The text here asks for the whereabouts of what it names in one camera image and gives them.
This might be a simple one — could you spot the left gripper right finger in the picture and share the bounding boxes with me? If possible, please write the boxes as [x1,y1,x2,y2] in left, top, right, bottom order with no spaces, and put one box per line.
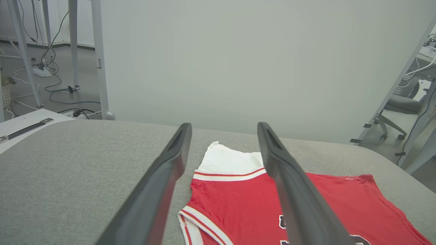
[257,122,355,245]

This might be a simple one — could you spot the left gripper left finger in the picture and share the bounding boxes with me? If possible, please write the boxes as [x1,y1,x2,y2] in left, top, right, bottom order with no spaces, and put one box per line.
[95,122,193,245]

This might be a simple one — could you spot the red and white basketball jersey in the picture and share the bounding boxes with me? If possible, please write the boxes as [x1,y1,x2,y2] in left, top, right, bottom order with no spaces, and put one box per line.
[177,141,434,245]

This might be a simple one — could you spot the white power strip black plugs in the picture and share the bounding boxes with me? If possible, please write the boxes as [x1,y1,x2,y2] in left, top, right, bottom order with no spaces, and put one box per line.
[65,110,103,119]

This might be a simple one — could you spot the white desk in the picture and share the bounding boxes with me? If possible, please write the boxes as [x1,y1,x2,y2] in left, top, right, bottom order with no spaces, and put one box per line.
[397,26,436,175]

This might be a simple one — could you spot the grey office chair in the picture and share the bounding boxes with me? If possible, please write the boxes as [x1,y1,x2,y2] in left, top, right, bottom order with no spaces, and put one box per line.
[373,81,423,142]

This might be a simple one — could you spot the white partition panel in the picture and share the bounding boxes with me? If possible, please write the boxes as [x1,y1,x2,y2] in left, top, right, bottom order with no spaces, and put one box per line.
[90,0,436,145]

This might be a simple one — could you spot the white box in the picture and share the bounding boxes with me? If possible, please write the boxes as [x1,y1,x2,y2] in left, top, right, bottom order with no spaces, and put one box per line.
[0,108,75,154]

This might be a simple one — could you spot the small white power strip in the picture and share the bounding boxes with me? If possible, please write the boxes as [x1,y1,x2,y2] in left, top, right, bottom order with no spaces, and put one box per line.
[32,65,54,77]

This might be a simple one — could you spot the upright white table leg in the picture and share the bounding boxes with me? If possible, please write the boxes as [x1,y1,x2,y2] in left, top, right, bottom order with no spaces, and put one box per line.
[68,0,81,91]

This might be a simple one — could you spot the woven waste basket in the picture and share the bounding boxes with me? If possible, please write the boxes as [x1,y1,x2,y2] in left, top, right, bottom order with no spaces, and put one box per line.
[0,76,17,110]

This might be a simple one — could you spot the slanted white table leg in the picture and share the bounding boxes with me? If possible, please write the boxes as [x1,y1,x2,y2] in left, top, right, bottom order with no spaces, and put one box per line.
[12,0,44,108]

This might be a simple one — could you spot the thin white table leg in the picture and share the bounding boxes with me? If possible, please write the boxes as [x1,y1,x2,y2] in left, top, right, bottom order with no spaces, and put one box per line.
[41,0,52,45]

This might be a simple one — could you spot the blue floor cable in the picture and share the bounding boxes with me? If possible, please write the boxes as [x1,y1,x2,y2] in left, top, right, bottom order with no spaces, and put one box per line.
[49,88,102,106]

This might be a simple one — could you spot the black strap handle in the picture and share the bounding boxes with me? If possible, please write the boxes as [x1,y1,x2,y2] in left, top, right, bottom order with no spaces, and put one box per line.
[0,118,54,143]

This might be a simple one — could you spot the white floor cable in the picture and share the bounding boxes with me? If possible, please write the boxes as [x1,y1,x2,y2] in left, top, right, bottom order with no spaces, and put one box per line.
[5,66,40,118]

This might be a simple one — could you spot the thin black hanging cable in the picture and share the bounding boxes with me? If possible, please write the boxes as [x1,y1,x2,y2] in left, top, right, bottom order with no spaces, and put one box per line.
[40,10,70,68]

